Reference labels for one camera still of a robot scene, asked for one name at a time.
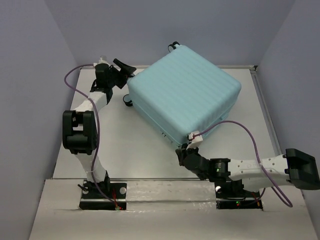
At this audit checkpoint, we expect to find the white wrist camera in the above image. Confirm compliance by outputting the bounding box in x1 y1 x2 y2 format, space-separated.
97 55 109 65
186 131 203 150

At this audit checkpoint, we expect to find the light blue suitcase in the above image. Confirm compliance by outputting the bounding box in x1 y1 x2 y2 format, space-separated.
127 42 242 147

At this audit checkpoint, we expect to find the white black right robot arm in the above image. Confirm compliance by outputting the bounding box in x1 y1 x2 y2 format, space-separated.
175 148 320 196

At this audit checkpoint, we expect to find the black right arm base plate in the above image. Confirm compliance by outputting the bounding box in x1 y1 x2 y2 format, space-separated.
214 181 263 210

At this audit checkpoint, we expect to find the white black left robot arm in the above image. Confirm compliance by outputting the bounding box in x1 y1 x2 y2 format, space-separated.
62 59 136 199

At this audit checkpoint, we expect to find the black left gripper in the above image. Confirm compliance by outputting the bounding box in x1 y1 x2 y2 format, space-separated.
107 59 137 89

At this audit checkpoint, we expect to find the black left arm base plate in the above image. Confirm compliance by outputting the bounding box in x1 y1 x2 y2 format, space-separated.
77 180 127 211

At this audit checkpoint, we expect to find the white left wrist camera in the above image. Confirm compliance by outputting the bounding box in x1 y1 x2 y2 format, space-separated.
97 55 109 65

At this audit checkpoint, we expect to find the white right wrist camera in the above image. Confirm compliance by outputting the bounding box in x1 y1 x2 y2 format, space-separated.
186 131 203 150

